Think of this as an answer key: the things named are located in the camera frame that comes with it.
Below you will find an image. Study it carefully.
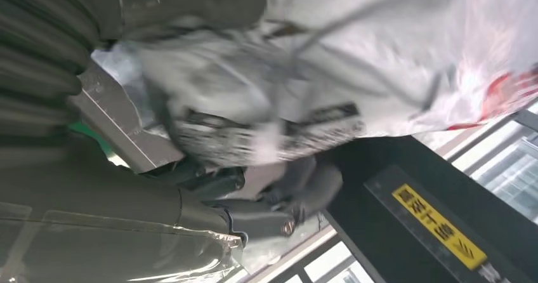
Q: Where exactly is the black inbound scanner machine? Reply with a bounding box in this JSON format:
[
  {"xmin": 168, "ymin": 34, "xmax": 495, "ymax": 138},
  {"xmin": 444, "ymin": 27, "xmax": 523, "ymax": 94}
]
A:
[{"xmin": 324, "ymin": 136, "xmax": 538, "ymax": 283}]

